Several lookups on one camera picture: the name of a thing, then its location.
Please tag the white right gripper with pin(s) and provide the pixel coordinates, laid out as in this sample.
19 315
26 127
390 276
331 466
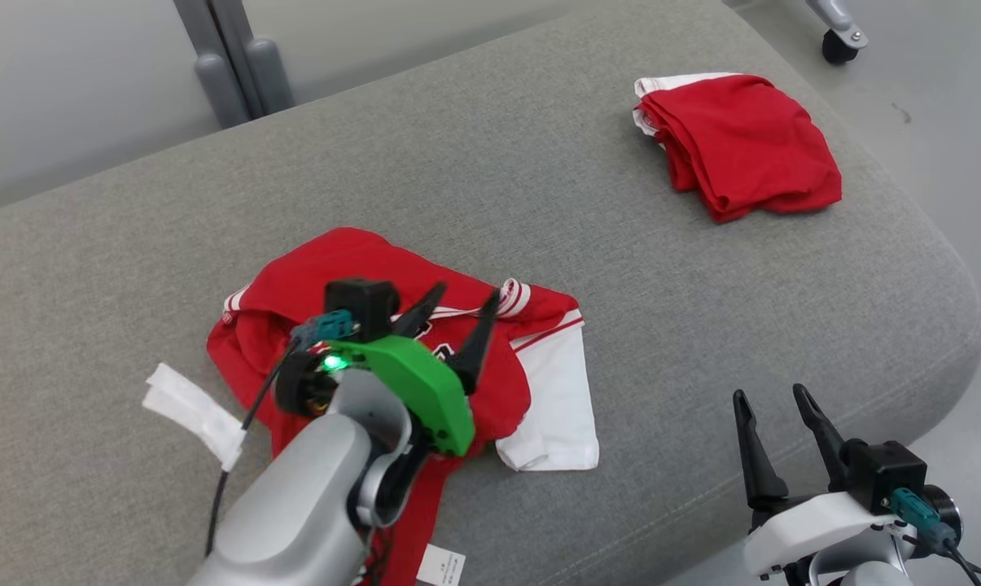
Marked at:
816 525

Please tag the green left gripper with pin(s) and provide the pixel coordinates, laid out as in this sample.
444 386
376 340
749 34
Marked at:
417 382

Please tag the red jersey with white sleeves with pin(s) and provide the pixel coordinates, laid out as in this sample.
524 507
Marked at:
335 260
742 146

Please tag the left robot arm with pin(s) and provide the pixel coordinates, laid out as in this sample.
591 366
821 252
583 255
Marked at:
295 505

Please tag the grey fabric sofa cushion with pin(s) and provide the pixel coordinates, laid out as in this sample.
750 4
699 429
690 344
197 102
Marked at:
620 285

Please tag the black caster wheel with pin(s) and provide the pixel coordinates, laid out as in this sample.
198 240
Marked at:
838 50

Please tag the grey wheeled metal stand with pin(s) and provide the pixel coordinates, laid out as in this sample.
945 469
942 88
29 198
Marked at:
836 16

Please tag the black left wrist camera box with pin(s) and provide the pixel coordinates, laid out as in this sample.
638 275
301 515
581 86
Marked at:
364 301

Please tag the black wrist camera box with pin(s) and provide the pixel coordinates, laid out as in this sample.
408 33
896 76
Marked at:
889 472
364 301

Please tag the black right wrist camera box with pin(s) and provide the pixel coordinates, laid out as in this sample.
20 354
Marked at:
889 472

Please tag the grey partition post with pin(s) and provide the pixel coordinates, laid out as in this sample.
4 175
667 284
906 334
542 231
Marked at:
238 65

